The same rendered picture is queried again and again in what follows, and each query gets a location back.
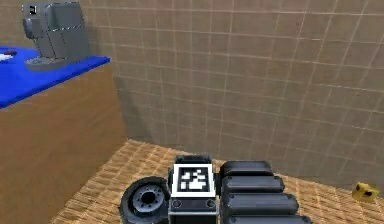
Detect yellow block with black marks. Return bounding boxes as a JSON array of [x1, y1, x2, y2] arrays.
[[351, 181, 381, 204]]

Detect grey coffee machine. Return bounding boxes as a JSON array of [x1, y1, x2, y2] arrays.
[[21, 1, 91, 72]]

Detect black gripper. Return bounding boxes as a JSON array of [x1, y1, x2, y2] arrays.
[[119, 176, 172, 224]]

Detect brown counter with blue top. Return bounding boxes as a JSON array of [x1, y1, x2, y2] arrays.
[[0, 45, 128, 224]]

